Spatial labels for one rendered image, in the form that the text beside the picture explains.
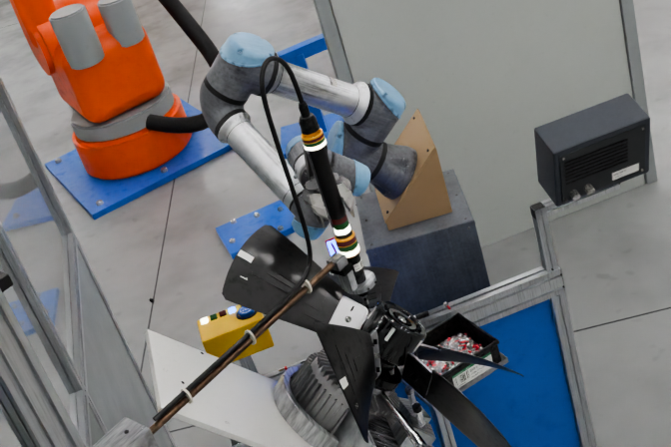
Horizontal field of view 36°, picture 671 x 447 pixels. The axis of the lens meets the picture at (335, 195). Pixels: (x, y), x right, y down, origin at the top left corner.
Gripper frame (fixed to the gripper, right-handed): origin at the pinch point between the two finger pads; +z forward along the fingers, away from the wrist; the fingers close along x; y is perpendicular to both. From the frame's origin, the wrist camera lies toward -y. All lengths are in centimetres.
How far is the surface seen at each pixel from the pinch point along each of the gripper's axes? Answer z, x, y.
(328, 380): 10.4, 13.4, 30.6
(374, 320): 7.5, 0.4, 23.2
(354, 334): 20.3, 6.1, 15.3
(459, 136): -183, -76, 92
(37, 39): -393, 86, 57
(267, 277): -1.9, 17.5, 10.6
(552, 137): -37, -60, 24
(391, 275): -20.9, -9.7, 33.8
